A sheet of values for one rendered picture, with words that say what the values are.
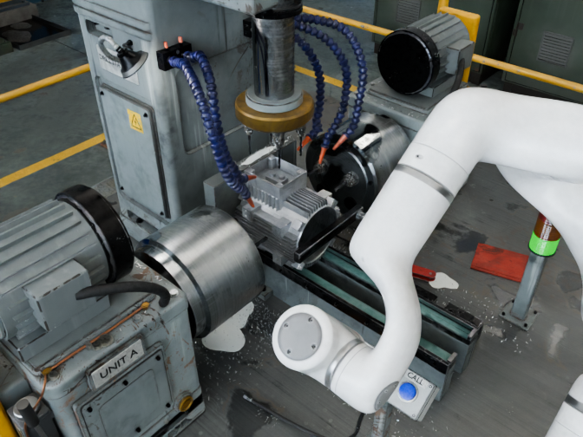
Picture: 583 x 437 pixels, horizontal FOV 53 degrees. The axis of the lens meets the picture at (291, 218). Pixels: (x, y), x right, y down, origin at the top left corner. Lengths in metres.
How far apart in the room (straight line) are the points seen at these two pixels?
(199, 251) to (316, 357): 0.54
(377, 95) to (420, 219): 1.04
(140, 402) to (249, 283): 0.33
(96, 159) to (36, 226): 2.83
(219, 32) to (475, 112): 0.78
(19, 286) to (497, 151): 0.72
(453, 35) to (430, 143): 1.03
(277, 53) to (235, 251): 0.42
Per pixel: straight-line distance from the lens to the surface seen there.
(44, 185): 3.71
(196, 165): 1.52
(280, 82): 1.30
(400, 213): 0.78
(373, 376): 0.75
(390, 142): 1.62
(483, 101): 0.83
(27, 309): 1.00
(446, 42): 1.78
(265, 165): 1.52
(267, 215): 1.44
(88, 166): 3.79
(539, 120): 0.86
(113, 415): 1.16
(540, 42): 4.49
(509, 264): 1.80
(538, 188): 0.99
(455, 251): 1.81
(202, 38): 1.42
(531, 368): 1.56
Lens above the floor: 1.94
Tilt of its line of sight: 38 degrees down
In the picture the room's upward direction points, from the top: straight up
